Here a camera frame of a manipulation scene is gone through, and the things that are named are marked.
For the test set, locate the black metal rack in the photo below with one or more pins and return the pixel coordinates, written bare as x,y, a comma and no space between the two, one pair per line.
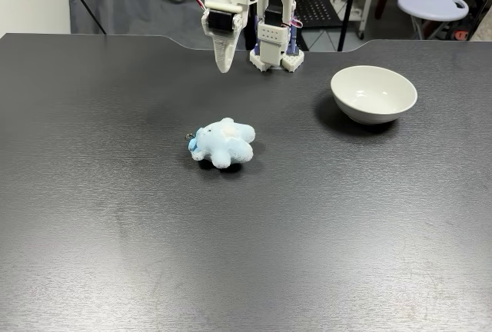
319,9

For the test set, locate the white ceramic bowl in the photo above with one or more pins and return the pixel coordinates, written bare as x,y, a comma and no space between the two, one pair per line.
373,91

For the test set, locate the lavender round plastic stool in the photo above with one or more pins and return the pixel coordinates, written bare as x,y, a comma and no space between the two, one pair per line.
432,5

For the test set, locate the black round wheel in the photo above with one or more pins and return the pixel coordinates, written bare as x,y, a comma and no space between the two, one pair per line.
476,5

